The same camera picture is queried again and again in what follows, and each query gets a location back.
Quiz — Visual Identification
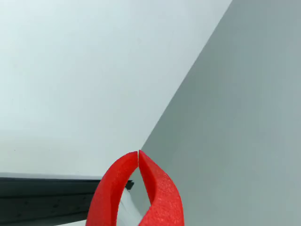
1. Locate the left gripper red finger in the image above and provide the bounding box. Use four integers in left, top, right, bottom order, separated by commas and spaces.
86, 151, 139, 226
138, 149, 185, 226

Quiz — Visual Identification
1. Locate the black aluminium frame rail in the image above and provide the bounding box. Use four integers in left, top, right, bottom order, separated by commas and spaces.
0, 177, 135, 224

